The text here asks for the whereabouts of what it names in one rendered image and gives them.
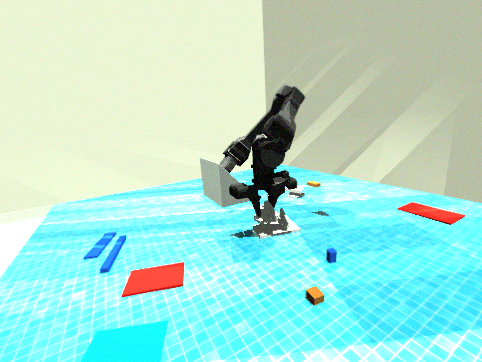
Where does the small blue block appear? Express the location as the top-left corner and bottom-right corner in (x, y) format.
(326, 249), (337, 263)

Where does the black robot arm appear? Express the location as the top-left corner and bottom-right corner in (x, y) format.
(219, 85), (305, 196)

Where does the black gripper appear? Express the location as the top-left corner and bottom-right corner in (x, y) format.
(229, 162), (298, 217)

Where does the red flat plate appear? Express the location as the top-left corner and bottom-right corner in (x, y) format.
(397, 202), (466, 225)
(122, 262), (184, 297)

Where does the cyan flat plate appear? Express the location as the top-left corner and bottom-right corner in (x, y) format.
(81, 320), (168, 362)

